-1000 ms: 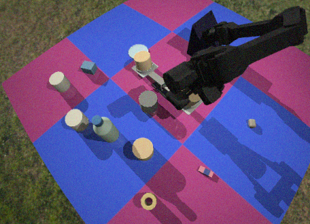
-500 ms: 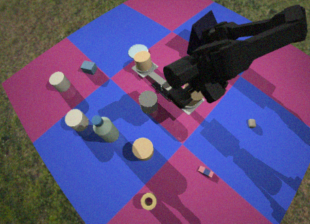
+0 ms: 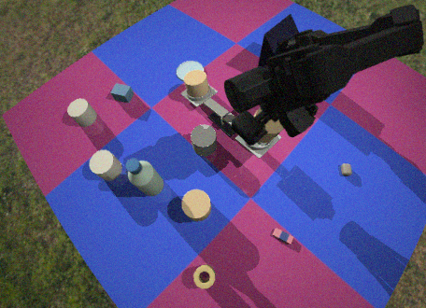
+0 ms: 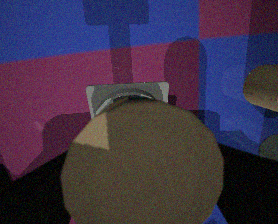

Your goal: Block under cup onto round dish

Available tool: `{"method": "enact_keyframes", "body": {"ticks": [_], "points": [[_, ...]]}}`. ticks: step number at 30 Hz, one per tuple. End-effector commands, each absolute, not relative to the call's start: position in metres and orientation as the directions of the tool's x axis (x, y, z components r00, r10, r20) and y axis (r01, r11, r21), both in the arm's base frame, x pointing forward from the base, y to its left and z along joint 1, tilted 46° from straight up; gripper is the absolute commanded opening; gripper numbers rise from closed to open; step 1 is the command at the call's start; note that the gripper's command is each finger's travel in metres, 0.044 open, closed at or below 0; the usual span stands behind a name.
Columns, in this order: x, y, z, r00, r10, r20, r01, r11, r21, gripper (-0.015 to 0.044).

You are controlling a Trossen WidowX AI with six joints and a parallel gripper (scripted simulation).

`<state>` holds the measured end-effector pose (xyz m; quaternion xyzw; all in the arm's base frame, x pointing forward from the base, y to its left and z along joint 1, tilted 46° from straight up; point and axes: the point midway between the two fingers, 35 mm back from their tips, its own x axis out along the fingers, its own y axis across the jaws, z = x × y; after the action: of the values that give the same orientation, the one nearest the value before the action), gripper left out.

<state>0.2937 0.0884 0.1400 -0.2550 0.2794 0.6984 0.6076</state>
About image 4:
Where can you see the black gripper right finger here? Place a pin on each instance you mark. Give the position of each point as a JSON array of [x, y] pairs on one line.
[[250, 188]]

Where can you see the grey balance beam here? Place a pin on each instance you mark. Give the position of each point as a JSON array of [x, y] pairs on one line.
[[102, 95]]

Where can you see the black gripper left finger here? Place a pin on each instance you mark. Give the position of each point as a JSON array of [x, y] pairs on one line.
[[36, 197]]

